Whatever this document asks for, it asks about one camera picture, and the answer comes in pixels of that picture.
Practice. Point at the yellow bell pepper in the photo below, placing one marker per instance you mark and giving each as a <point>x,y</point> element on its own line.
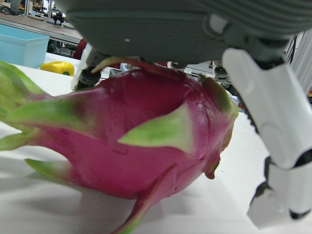
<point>57,67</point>

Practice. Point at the brown long table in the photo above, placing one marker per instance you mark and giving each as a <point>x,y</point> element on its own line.
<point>36,25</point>

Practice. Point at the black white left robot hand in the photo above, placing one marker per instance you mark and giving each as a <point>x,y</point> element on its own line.
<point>158,29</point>

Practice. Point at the light blue plastic bin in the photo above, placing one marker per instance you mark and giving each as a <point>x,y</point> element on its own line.
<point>19,48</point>

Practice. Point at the dark red fabric item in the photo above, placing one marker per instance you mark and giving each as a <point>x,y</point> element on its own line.
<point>80,50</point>

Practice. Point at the pink green dragon fruit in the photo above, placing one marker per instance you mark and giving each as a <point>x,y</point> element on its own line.
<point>122,165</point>

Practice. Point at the grey ribbed metal frame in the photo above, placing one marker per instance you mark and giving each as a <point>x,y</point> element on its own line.
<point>301,61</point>

